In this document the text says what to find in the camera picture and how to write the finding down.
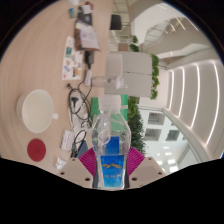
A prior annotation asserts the white printed card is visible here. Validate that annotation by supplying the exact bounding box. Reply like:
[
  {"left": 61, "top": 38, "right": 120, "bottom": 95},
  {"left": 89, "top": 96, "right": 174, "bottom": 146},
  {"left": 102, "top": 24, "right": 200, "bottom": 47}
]
[{"left": 59, "top": 129, "right": 76, "bottom": 152}]

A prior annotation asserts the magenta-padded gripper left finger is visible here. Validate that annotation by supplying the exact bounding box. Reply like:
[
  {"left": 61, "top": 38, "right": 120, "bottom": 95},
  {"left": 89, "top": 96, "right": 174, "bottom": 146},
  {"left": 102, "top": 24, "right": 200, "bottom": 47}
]
[{"left": 56, "top": 147, "right": 99, "bottom": 188}]

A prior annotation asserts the clear plastic tumbler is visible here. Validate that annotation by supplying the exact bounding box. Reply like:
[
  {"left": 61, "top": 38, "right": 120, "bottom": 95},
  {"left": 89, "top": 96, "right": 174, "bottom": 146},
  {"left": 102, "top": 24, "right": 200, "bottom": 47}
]
[{"left": 90, "top": 74, "right": 129, "bottom": 91}]

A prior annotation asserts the clear blue-labelled water bottle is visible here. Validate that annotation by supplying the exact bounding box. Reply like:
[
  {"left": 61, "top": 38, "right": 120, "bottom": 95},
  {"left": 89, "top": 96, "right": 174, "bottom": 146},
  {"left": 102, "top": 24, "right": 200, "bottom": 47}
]
[{"left": 91, "top": 94, "right": 132, "bottom": 190}]

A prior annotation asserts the small white card box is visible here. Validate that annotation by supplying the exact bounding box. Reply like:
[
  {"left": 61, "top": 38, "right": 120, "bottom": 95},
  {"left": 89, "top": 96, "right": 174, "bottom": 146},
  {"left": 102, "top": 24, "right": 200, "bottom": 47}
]
[{"left": 54, "top": 156, "right": 68, "bottom": 171}]

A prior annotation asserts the open brown notebook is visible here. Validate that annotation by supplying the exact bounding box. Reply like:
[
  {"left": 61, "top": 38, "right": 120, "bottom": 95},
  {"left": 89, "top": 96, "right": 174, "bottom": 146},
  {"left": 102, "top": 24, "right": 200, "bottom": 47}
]
[{"left": 73, "top": 21, "right": 101, "bottom": 53}]

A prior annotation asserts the black power adapter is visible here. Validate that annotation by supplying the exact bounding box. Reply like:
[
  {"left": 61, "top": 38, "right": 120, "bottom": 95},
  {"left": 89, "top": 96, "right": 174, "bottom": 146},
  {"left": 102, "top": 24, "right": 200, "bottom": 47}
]
[{"left": 83, "top": 50, "right": 96, "bottom": 71}]

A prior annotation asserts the white ceramic mug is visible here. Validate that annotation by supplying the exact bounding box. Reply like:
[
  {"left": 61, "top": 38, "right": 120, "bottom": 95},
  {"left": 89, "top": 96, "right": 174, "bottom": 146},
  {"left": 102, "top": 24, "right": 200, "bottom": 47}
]
[{"left": 15, "top": 88, "right": 60, "bottom": 135}]

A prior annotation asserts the small teal item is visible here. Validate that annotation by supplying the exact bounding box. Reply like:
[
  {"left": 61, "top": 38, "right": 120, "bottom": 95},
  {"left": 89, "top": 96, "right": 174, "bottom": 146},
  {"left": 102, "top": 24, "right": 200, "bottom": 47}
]
[{"left": 68, "top": 6, "right": 77, "bottom": 20}]

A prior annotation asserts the white cabinet topped with plants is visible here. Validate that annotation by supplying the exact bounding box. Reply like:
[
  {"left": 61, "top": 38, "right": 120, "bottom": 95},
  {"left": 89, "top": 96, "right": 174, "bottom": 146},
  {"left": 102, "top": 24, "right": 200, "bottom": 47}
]
[{"left": 104, "top": 51, "right": 161, "bottom": 101}]

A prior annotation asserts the wooden planter with green plants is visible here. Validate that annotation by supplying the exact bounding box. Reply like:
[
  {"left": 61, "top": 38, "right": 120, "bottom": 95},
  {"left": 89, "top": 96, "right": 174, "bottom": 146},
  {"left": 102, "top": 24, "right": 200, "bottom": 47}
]
[{"left": 116, "top": 34, "right": 140, "bottom": 53}]

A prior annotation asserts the black cable bundle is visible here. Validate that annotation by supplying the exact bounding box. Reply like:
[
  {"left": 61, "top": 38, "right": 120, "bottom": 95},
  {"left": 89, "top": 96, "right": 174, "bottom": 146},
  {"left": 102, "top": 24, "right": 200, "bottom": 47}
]
[{"left": 66, "top": 78, "right": 95, "bottom": 158}]

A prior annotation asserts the colourful sticker sheet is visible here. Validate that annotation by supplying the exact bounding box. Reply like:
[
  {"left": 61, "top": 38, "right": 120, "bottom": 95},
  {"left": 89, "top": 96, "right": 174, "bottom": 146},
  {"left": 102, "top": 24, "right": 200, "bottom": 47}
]
[{"left": 61, "top": 35, "right": 85, "bottom": 81}]

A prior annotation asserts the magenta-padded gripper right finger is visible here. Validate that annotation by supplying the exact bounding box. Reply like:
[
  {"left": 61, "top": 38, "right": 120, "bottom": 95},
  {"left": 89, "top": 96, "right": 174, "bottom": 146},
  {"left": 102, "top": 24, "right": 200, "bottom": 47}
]
[{"left": 127, "top": 146, "right": 167, "bottom": 188}]

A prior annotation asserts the flat round red coaster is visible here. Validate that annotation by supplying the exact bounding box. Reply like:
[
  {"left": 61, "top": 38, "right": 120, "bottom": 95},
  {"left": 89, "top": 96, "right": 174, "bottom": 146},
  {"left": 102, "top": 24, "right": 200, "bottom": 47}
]
[{"left": 26, "top": 138, "right": 47, "bottom": 163}]

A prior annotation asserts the black chair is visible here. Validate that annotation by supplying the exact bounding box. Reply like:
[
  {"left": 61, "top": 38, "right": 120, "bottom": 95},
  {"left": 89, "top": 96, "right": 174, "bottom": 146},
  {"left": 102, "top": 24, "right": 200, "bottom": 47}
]
[{"left": 109, "top": 13, "right": 123, "bottom": 31}]

